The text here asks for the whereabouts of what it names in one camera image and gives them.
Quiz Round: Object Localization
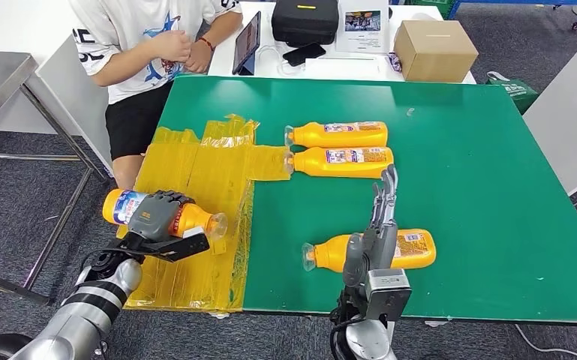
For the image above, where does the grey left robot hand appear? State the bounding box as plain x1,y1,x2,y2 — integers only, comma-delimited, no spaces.
128,190,197,245

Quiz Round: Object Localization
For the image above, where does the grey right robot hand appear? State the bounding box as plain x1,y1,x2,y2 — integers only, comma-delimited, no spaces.
342,164,399,290

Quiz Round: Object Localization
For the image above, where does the orange detergent bottle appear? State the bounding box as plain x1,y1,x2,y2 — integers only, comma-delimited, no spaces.
284,121,389,149
302,228,437,273
102,188,229,243
284,146,395,179

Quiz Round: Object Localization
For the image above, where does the yellow taped cardboard sheet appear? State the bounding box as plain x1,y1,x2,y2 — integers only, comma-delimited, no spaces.
116,113,293,314

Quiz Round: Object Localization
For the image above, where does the person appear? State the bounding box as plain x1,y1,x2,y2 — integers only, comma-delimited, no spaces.
68,0,245,192

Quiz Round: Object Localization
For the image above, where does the white desk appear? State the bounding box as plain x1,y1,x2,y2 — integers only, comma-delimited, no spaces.
207,1,477,86

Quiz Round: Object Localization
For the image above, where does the dark tablet on stand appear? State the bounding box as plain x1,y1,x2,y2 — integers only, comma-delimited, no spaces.
232,10,263,77

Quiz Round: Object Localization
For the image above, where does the brown cardboard box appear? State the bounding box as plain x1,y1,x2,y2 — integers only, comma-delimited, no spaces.
393,19,480,83

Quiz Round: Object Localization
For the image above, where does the green shopping bag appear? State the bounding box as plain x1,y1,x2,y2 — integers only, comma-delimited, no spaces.
485,70,539,116

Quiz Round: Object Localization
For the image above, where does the printed paper sign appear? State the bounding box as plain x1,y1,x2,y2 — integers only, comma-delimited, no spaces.
335,0,391,55

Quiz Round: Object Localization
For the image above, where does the black smartphone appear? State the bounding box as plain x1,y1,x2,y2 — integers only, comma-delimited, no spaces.
281,42,327,68

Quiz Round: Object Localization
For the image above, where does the white side table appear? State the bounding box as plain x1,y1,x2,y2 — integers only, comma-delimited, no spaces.
522,22,577,232

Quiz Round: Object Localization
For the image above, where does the black zip case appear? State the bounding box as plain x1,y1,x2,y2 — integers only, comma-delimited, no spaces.
271,0,340,47

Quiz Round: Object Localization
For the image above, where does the green plastic crate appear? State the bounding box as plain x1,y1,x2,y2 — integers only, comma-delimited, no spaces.
410,0,458,16

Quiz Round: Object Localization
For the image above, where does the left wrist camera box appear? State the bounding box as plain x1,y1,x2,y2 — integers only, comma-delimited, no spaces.
119,227,211,263

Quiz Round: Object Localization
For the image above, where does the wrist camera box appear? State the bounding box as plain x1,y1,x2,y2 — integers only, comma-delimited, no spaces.
365,268,413,323
119,227,211,263

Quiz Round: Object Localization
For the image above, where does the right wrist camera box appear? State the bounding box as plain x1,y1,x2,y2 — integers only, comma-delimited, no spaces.
365,268,413,323

